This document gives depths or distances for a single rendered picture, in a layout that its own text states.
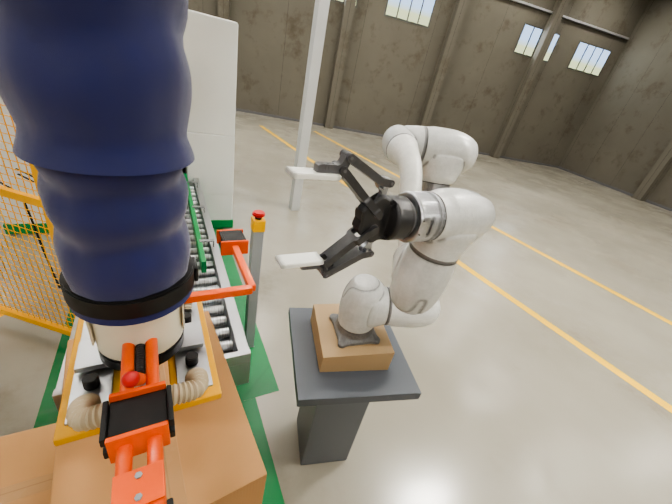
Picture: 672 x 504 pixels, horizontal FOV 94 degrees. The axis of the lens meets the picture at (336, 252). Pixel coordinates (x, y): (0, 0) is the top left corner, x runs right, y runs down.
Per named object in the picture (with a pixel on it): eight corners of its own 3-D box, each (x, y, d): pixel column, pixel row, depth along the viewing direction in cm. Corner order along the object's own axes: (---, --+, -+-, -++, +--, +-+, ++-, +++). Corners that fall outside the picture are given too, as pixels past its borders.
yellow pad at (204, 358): (163, 307, 90) (162, 294, 88) (201, 302, 95) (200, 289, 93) (172, 413, 66) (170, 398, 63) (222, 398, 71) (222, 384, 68)
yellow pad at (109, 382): (80, 320, 81) (76, 305, 79) (126, 313, 86) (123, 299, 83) (54, 448, 57) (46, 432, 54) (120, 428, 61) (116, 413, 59)
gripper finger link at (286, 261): (316, 251, 51) (315, 255, 51) (275, 254, 47) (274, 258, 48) (324, 261, 49) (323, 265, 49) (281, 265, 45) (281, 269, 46)
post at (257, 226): (242, 342, 224) (250, 215, 175) (252, 340, 227) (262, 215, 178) (244, 349, 219) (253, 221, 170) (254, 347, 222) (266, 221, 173)
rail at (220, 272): (193, 195, 323) (192, 177, 314) (199, 195, 326) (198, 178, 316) (237, 379, 153) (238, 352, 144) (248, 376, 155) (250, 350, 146)
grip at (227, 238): (216, 242, 106) (216, 229, 103) (242, 241, 110) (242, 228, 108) (220, 255, 100) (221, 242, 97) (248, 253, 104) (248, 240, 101)
